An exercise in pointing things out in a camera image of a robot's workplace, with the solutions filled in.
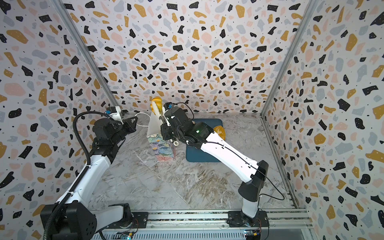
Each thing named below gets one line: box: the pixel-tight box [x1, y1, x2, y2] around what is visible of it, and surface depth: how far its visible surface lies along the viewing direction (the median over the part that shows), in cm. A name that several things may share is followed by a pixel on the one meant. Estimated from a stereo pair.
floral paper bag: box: [146, 114, 176, 161], surface depth 85 cm
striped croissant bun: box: [150, 96, 163, 116], surface depth 71 cm
